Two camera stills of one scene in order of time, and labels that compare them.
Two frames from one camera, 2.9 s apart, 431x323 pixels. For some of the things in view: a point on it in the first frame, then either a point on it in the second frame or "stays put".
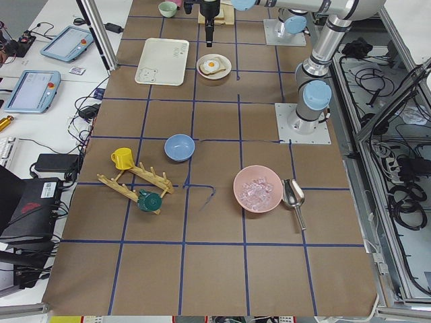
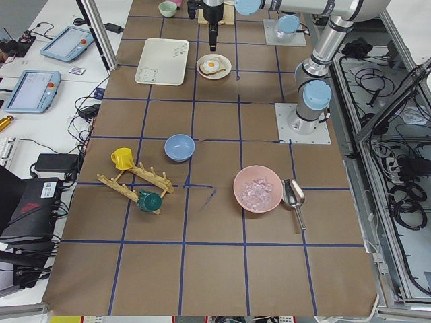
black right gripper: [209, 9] → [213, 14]
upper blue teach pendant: [69, 44] stays put
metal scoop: [293, 196] stays put
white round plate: [219, 75] stays put
